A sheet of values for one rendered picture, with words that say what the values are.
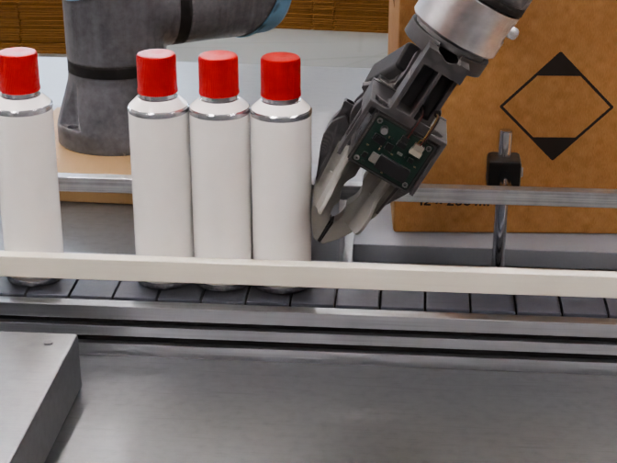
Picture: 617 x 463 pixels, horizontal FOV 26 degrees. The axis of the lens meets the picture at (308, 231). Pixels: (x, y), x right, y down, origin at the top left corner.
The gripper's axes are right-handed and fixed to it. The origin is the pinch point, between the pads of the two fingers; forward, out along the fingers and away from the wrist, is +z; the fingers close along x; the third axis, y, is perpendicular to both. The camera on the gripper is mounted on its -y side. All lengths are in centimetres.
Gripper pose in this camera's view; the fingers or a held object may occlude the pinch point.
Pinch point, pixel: (326, 225)
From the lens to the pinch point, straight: 115.9
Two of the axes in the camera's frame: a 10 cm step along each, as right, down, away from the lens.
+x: 8.6, 4.9, 1.3
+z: -5.0, 7.8, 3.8
